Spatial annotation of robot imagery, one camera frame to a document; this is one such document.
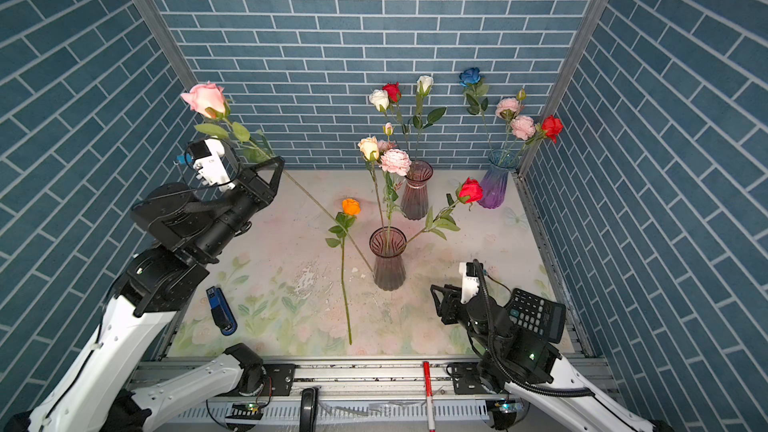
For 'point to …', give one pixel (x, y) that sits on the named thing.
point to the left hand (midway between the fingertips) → (289, 159)
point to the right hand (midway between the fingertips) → (432, 287)
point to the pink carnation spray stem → (518, 127)
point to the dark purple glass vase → (388, 244)
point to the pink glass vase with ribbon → (415, 201)
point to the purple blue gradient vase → (495, 177)
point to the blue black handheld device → (221, 312)
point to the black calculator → (542, 316)
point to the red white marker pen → (429, 396)
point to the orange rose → (351, 208)
